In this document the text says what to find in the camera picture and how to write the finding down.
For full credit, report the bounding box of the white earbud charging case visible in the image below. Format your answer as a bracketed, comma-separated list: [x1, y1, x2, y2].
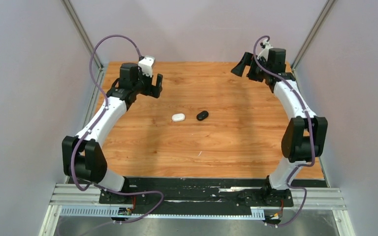
[171, 113, 186, 122]

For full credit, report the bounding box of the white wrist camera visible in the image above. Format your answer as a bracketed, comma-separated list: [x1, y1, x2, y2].
[257, 39, 273, 60]
[138, 56, 155, 77]

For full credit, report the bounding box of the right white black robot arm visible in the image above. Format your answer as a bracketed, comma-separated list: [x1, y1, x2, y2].
[231, 48, 328, 207]

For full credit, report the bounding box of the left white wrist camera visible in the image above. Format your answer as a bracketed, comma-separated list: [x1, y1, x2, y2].
[138, 56, 155, 77]

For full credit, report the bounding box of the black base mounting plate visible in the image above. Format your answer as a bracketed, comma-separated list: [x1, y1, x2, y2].
[98, 177, 329, 216]

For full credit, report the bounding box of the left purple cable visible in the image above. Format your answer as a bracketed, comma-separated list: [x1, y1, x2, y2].
[70, 34, 165, 225]

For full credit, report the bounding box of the aluminium front rail frame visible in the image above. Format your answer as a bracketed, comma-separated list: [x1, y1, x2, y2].
[39, 184, 355, 236]

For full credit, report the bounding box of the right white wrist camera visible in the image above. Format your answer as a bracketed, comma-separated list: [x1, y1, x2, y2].
[257, 39, 273, 60]

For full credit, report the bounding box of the purple cable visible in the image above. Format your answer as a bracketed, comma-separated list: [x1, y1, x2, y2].
[252, 35, 317, 228]
[70, 34, 165, 225]

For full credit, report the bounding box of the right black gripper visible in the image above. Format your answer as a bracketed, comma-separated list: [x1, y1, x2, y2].
[231, 53, 270, 83]

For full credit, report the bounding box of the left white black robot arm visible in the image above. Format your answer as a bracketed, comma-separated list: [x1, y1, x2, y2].
[62, 58, 163, 203]

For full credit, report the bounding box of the black earbud charging case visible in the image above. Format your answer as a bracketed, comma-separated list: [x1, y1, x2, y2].
[196, 111, 209, 121]

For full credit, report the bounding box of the left aluminium corner post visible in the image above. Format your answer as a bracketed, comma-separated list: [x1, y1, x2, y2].
[61, 0, 94, 56]

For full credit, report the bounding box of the right aluminium corner post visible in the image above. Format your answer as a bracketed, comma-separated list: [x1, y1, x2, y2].
[291, 0, 337, 72]

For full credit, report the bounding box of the aluminium corner post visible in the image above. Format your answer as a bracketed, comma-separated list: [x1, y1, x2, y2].
[291, 0, 337, 72]
[61, 0, 94, 56]

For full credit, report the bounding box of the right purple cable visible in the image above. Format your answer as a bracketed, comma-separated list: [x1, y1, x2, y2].
[252, 35, 317, 228]

